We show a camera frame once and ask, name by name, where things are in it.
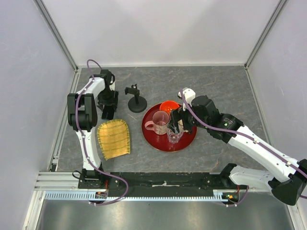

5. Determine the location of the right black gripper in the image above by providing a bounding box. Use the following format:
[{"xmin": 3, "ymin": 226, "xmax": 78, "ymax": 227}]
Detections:
[{"xmin": 167, "ymin": 103, "xmax": 209, "ymax": 134}]

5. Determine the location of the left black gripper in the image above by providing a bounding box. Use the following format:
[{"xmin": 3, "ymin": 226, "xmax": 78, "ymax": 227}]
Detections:
[{"xmin": 97, "ymin": 88, "xmax": 119, "ymax": 112}]

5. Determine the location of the black smartphone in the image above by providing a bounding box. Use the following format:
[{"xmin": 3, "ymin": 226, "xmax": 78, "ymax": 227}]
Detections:
[{"xmin": 101, "ymin": 105, "xmax": 115, "ymax": 120}]

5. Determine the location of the black phone stand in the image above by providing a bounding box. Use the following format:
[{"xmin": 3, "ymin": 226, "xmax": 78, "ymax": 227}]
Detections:
[{"xmin": 125, "ymin": 84, "xmax": 147, "ymax": 113}]

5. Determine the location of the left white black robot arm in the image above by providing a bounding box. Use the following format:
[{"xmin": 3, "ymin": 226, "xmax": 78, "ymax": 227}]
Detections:
[{"xmin": 67, "ymin": 69, "xmax": 118, "ymax": 189}]

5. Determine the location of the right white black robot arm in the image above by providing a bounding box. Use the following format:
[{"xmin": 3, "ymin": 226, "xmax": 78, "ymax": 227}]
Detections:
[{"xmin": 168, "ymin": 88, "xmax": 307, "ymax": 206}]

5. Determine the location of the orange plastic bowl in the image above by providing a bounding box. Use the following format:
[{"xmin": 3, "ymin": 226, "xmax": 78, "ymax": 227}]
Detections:
[{"xmin": 159, "ymin": 100, "xmax": 180, "ymax": 117}]

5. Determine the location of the pink glass mug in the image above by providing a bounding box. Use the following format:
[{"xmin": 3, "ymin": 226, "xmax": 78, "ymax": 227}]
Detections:
[{"xmin": 144, "ymin": 111, "xmax": 170, "ymax": 135}]

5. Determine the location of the clear faceted glass tumbler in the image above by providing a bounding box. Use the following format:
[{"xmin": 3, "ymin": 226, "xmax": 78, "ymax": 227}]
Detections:
[{"xmin": 167, "ymin": 127, "xmax": 184, "ymax": 144}]

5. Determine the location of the round red tray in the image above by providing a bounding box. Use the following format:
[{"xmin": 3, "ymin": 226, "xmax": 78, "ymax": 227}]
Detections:
[{"xmin": 142, "ymin": 103, "xmax": 197, "ymax": 152}]

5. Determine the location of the yellow woven bamboo basket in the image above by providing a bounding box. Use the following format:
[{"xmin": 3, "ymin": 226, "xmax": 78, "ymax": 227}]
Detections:
[{"xmin": 97, "ymin": 119, "xmax": 131, "ymax": 161}]

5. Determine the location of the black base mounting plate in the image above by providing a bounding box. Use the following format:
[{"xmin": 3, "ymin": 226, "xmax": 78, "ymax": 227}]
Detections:
[{"xmin": 78, "ymin": 171, "xmax": 248, "ymax": 197}]

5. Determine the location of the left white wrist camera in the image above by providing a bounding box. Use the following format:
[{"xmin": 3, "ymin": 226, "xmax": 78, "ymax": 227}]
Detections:
[{"xmin": 109, "ymin": 75, "xmax": 116, "ymax": 91}]

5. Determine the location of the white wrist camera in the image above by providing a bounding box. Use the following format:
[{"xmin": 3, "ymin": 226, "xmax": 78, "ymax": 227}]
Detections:
[
  {"xmin": 109, "ymin": 75, "xmax": 116, "ymax": 91},
  {"xmin": 177, "ymin": 88, "xmax": 196, "ymax": 105}
]

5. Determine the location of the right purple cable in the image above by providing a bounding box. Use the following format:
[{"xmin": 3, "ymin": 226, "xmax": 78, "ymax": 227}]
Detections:
[{"xmin": 179, "ymin": 90, "xmax": 307, "ymax": 208}]

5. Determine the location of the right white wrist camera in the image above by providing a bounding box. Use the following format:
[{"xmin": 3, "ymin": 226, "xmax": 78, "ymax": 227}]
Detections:
[{"xmin": 177, "ymin": 88, "xmax": 196, "ymax": 105}]

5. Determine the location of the left aluminium frame post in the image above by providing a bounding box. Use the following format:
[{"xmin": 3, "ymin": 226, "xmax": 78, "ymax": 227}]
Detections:
[{"xmin": 33, "ymin": 0, "xmax": 79, "ymax": 70}]

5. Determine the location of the aluminium frame post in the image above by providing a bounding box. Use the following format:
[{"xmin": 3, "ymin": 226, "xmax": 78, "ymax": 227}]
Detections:
[
  {"xmin": 33, "ymin": 0, "xmax": 79, "ymax": 70},
  {"xmin": 244, "ymin": 0, "xmax": 288, "ymax": 70}
]

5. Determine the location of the grey slotted cable duct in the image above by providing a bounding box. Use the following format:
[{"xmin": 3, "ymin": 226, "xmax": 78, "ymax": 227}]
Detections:
[{"xmin": 44, "ymin": 189, "xmax": 245, "ymax": 201}]

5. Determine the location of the right aluminium frame post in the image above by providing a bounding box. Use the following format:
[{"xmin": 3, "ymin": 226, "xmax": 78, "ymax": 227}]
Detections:
[{"xmin": 244, "ymin": 0, "xmax": 288, "ymax": 70}]

